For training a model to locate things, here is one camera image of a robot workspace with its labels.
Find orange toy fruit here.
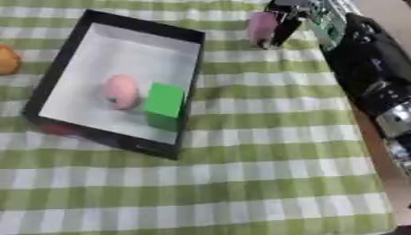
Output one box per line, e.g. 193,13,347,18
0,44,23,76

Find pink block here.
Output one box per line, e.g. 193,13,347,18
247,11,280,47

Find red object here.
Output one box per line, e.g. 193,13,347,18
39,123,77,137

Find green cube block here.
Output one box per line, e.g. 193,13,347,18
144,82,188,133

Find black box with white inside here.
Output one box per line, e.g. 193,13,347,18
20,8,207,162

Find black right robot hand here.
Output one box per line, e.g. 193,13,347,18
257,0,318,50

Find pink toy peach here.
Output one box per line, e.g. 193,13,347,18
101,73,143,111

